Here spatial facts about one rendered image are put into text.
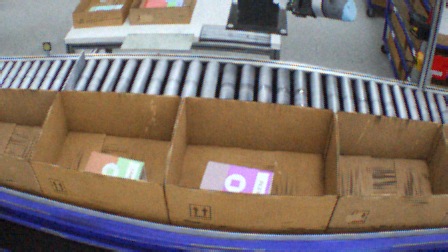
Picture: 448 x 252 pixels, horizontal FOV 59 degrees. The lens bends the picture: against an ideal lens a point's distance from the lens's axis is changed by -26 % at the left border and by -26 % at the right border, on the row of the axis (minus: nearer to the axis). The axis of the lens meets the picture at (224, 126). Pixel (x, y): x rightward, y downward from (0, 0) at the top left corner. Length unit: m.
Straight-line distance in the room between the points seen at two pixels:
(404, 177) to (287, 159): 0.39
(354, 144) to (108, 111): 0.70
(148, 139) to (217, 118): 0.21
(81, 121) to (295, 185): 0.64
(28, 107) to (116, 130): 0.35
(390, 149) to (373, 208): 0.32
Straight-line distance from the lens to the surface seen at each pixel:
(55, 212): 1.28
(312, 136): 1.36
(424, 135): 1.43
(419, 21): 1.89
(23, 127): 1.60
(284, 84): 1.83
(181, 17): 2.13
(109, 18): 2.20
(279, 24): 2.15
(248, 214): 1.15
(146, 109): 1.35
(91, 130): 1.47
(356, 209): 1.16
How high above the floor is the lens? 1.90
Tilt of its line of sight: 44 degrees down
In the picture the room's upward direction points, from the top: 1 degrees clockwise
